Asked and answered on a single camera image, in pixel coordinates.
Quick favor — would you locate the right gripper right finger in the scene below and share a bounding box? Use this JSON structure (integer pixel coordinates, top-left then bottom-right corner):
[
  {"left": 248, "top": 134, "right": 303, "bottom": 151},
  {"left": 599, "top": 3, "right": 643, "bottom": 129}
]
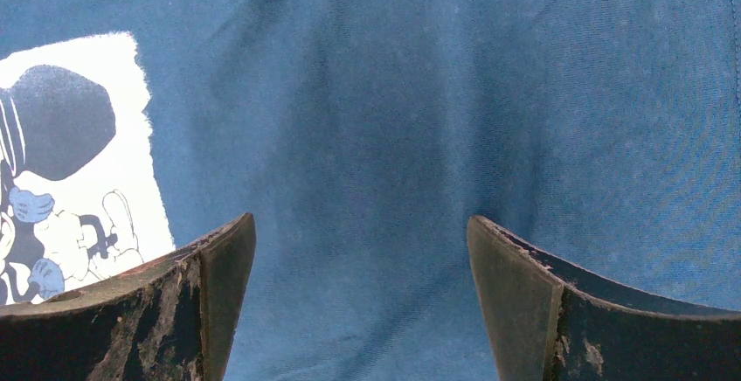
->
[{"left": 467, "top": 216, "right": 740, "bottom": 380}]

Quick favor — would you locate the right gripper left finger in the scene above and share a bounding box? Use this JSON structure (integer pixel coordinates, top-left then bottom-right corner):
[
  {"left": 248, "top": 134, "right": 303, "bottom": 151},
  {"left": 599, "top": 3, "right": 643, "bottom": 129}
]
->
[{"left": 1, "top": 214, "right": 256, "bottom": 380}]

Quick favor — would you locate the blue printed t-shirt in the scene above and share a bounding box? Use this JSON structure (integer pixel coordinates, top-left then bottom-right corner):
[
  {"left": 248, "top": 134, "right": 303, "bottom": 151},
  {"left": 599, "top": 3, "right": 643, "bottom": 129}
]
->
[{"left": 1, "top": 0, "right": 740, "bottom": 380}]

